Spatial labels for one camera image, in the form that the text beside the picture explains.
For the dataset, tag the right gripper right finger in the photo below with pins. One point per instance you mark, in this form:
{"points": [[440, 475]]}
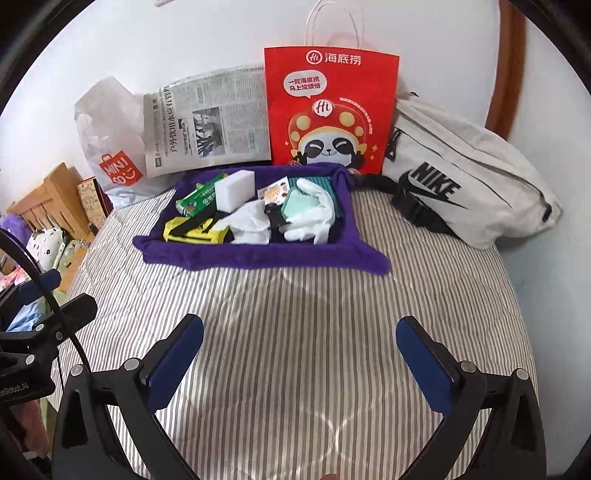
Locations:
{"points": [[512, 445]]}

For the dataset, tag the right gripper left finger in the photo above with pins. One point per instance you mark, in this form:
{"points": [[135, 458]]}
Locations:
{"points": [[86, 445]]}

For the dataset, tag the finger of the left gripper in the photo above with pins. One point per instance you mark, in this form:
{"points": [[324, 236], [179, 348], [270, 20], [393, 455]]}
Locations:
{"points": [[31, 291], [77, 313]]}

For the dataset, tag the light green tissue pack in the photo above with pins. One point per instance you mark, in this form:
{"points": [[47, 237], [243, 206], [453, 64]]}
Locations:
{"points": [[192, 203]]}

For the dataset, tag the dark green wipes pack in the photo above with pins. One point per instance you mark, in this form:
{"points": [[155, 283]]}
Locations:
{"points": [[209, 192]]}

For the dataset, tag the white paper towel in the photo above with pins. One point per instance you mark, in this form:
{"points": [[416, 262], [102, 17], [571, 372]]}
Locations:
{"points": [[249, 224]]}

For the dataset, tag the white sponge block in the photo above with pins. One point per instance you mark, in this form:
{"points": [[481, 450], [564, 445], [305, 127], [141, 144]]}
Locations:
{"points": [[234, 190]]}

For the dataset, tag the fruit pattern sachet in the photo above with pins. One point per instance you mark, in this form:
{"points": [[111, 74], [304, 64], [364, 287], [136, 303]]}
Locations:
{"points": [[275, 193]]}

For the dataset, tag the mint green cloth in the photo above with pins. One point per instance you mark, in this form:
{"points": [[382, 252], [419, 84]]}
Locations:
{"points": [[297, 203]]}

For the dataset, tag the white sock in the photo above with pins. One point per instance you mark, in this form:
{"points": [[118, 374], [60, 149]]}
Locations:
{"points": [[315, 224]]}

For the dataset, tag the brown patterned box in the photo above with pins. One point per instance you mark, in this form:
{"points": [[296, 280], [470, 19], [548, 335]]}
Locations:
{"points": [[96, 204]]}

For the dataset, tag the yellow adidas pouch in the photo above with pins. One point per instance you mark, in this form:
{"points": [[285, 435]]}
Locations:
{"points": [[195, 231]]}

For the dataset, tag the white miniso plastic bag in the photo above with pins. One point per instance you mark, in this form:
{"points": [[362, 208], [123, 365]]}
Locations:
{"points": [[110, 123]]}

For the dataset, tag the newspaper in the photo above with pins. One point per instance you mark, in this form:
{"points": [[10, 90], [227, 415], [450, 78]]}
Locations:
{"points": [[207, 120]]}

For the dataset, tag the purple towel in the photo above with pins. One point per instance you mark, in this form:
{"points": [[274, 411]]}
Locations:
{"points": [[345, 248]]}

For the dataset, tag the grey nike waist bag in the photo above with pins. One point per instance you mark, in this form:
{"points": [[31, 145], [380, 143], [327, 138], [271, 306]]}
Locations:
{"points": [[451, 176]]}

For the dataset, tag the teal ribbed cloth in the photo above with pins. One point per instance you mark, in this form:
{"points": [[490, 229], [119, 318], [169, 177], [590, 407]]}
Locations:
{"points": [[326, 184]]}

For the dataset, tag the red panda paper bag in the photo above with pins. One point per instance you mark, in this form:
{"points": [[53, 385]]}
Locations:
{"points": [[330, 104]]}

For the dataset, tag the wooden bed frame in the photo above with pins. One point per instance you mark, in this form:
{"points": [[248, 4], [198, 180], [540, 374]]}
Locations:
{"points": [[55, 203]]}

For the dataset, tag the brown door frame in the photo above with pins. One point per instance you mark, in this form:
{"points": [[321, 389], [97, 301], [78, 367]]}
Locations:
{"points": [[510, 70]]}

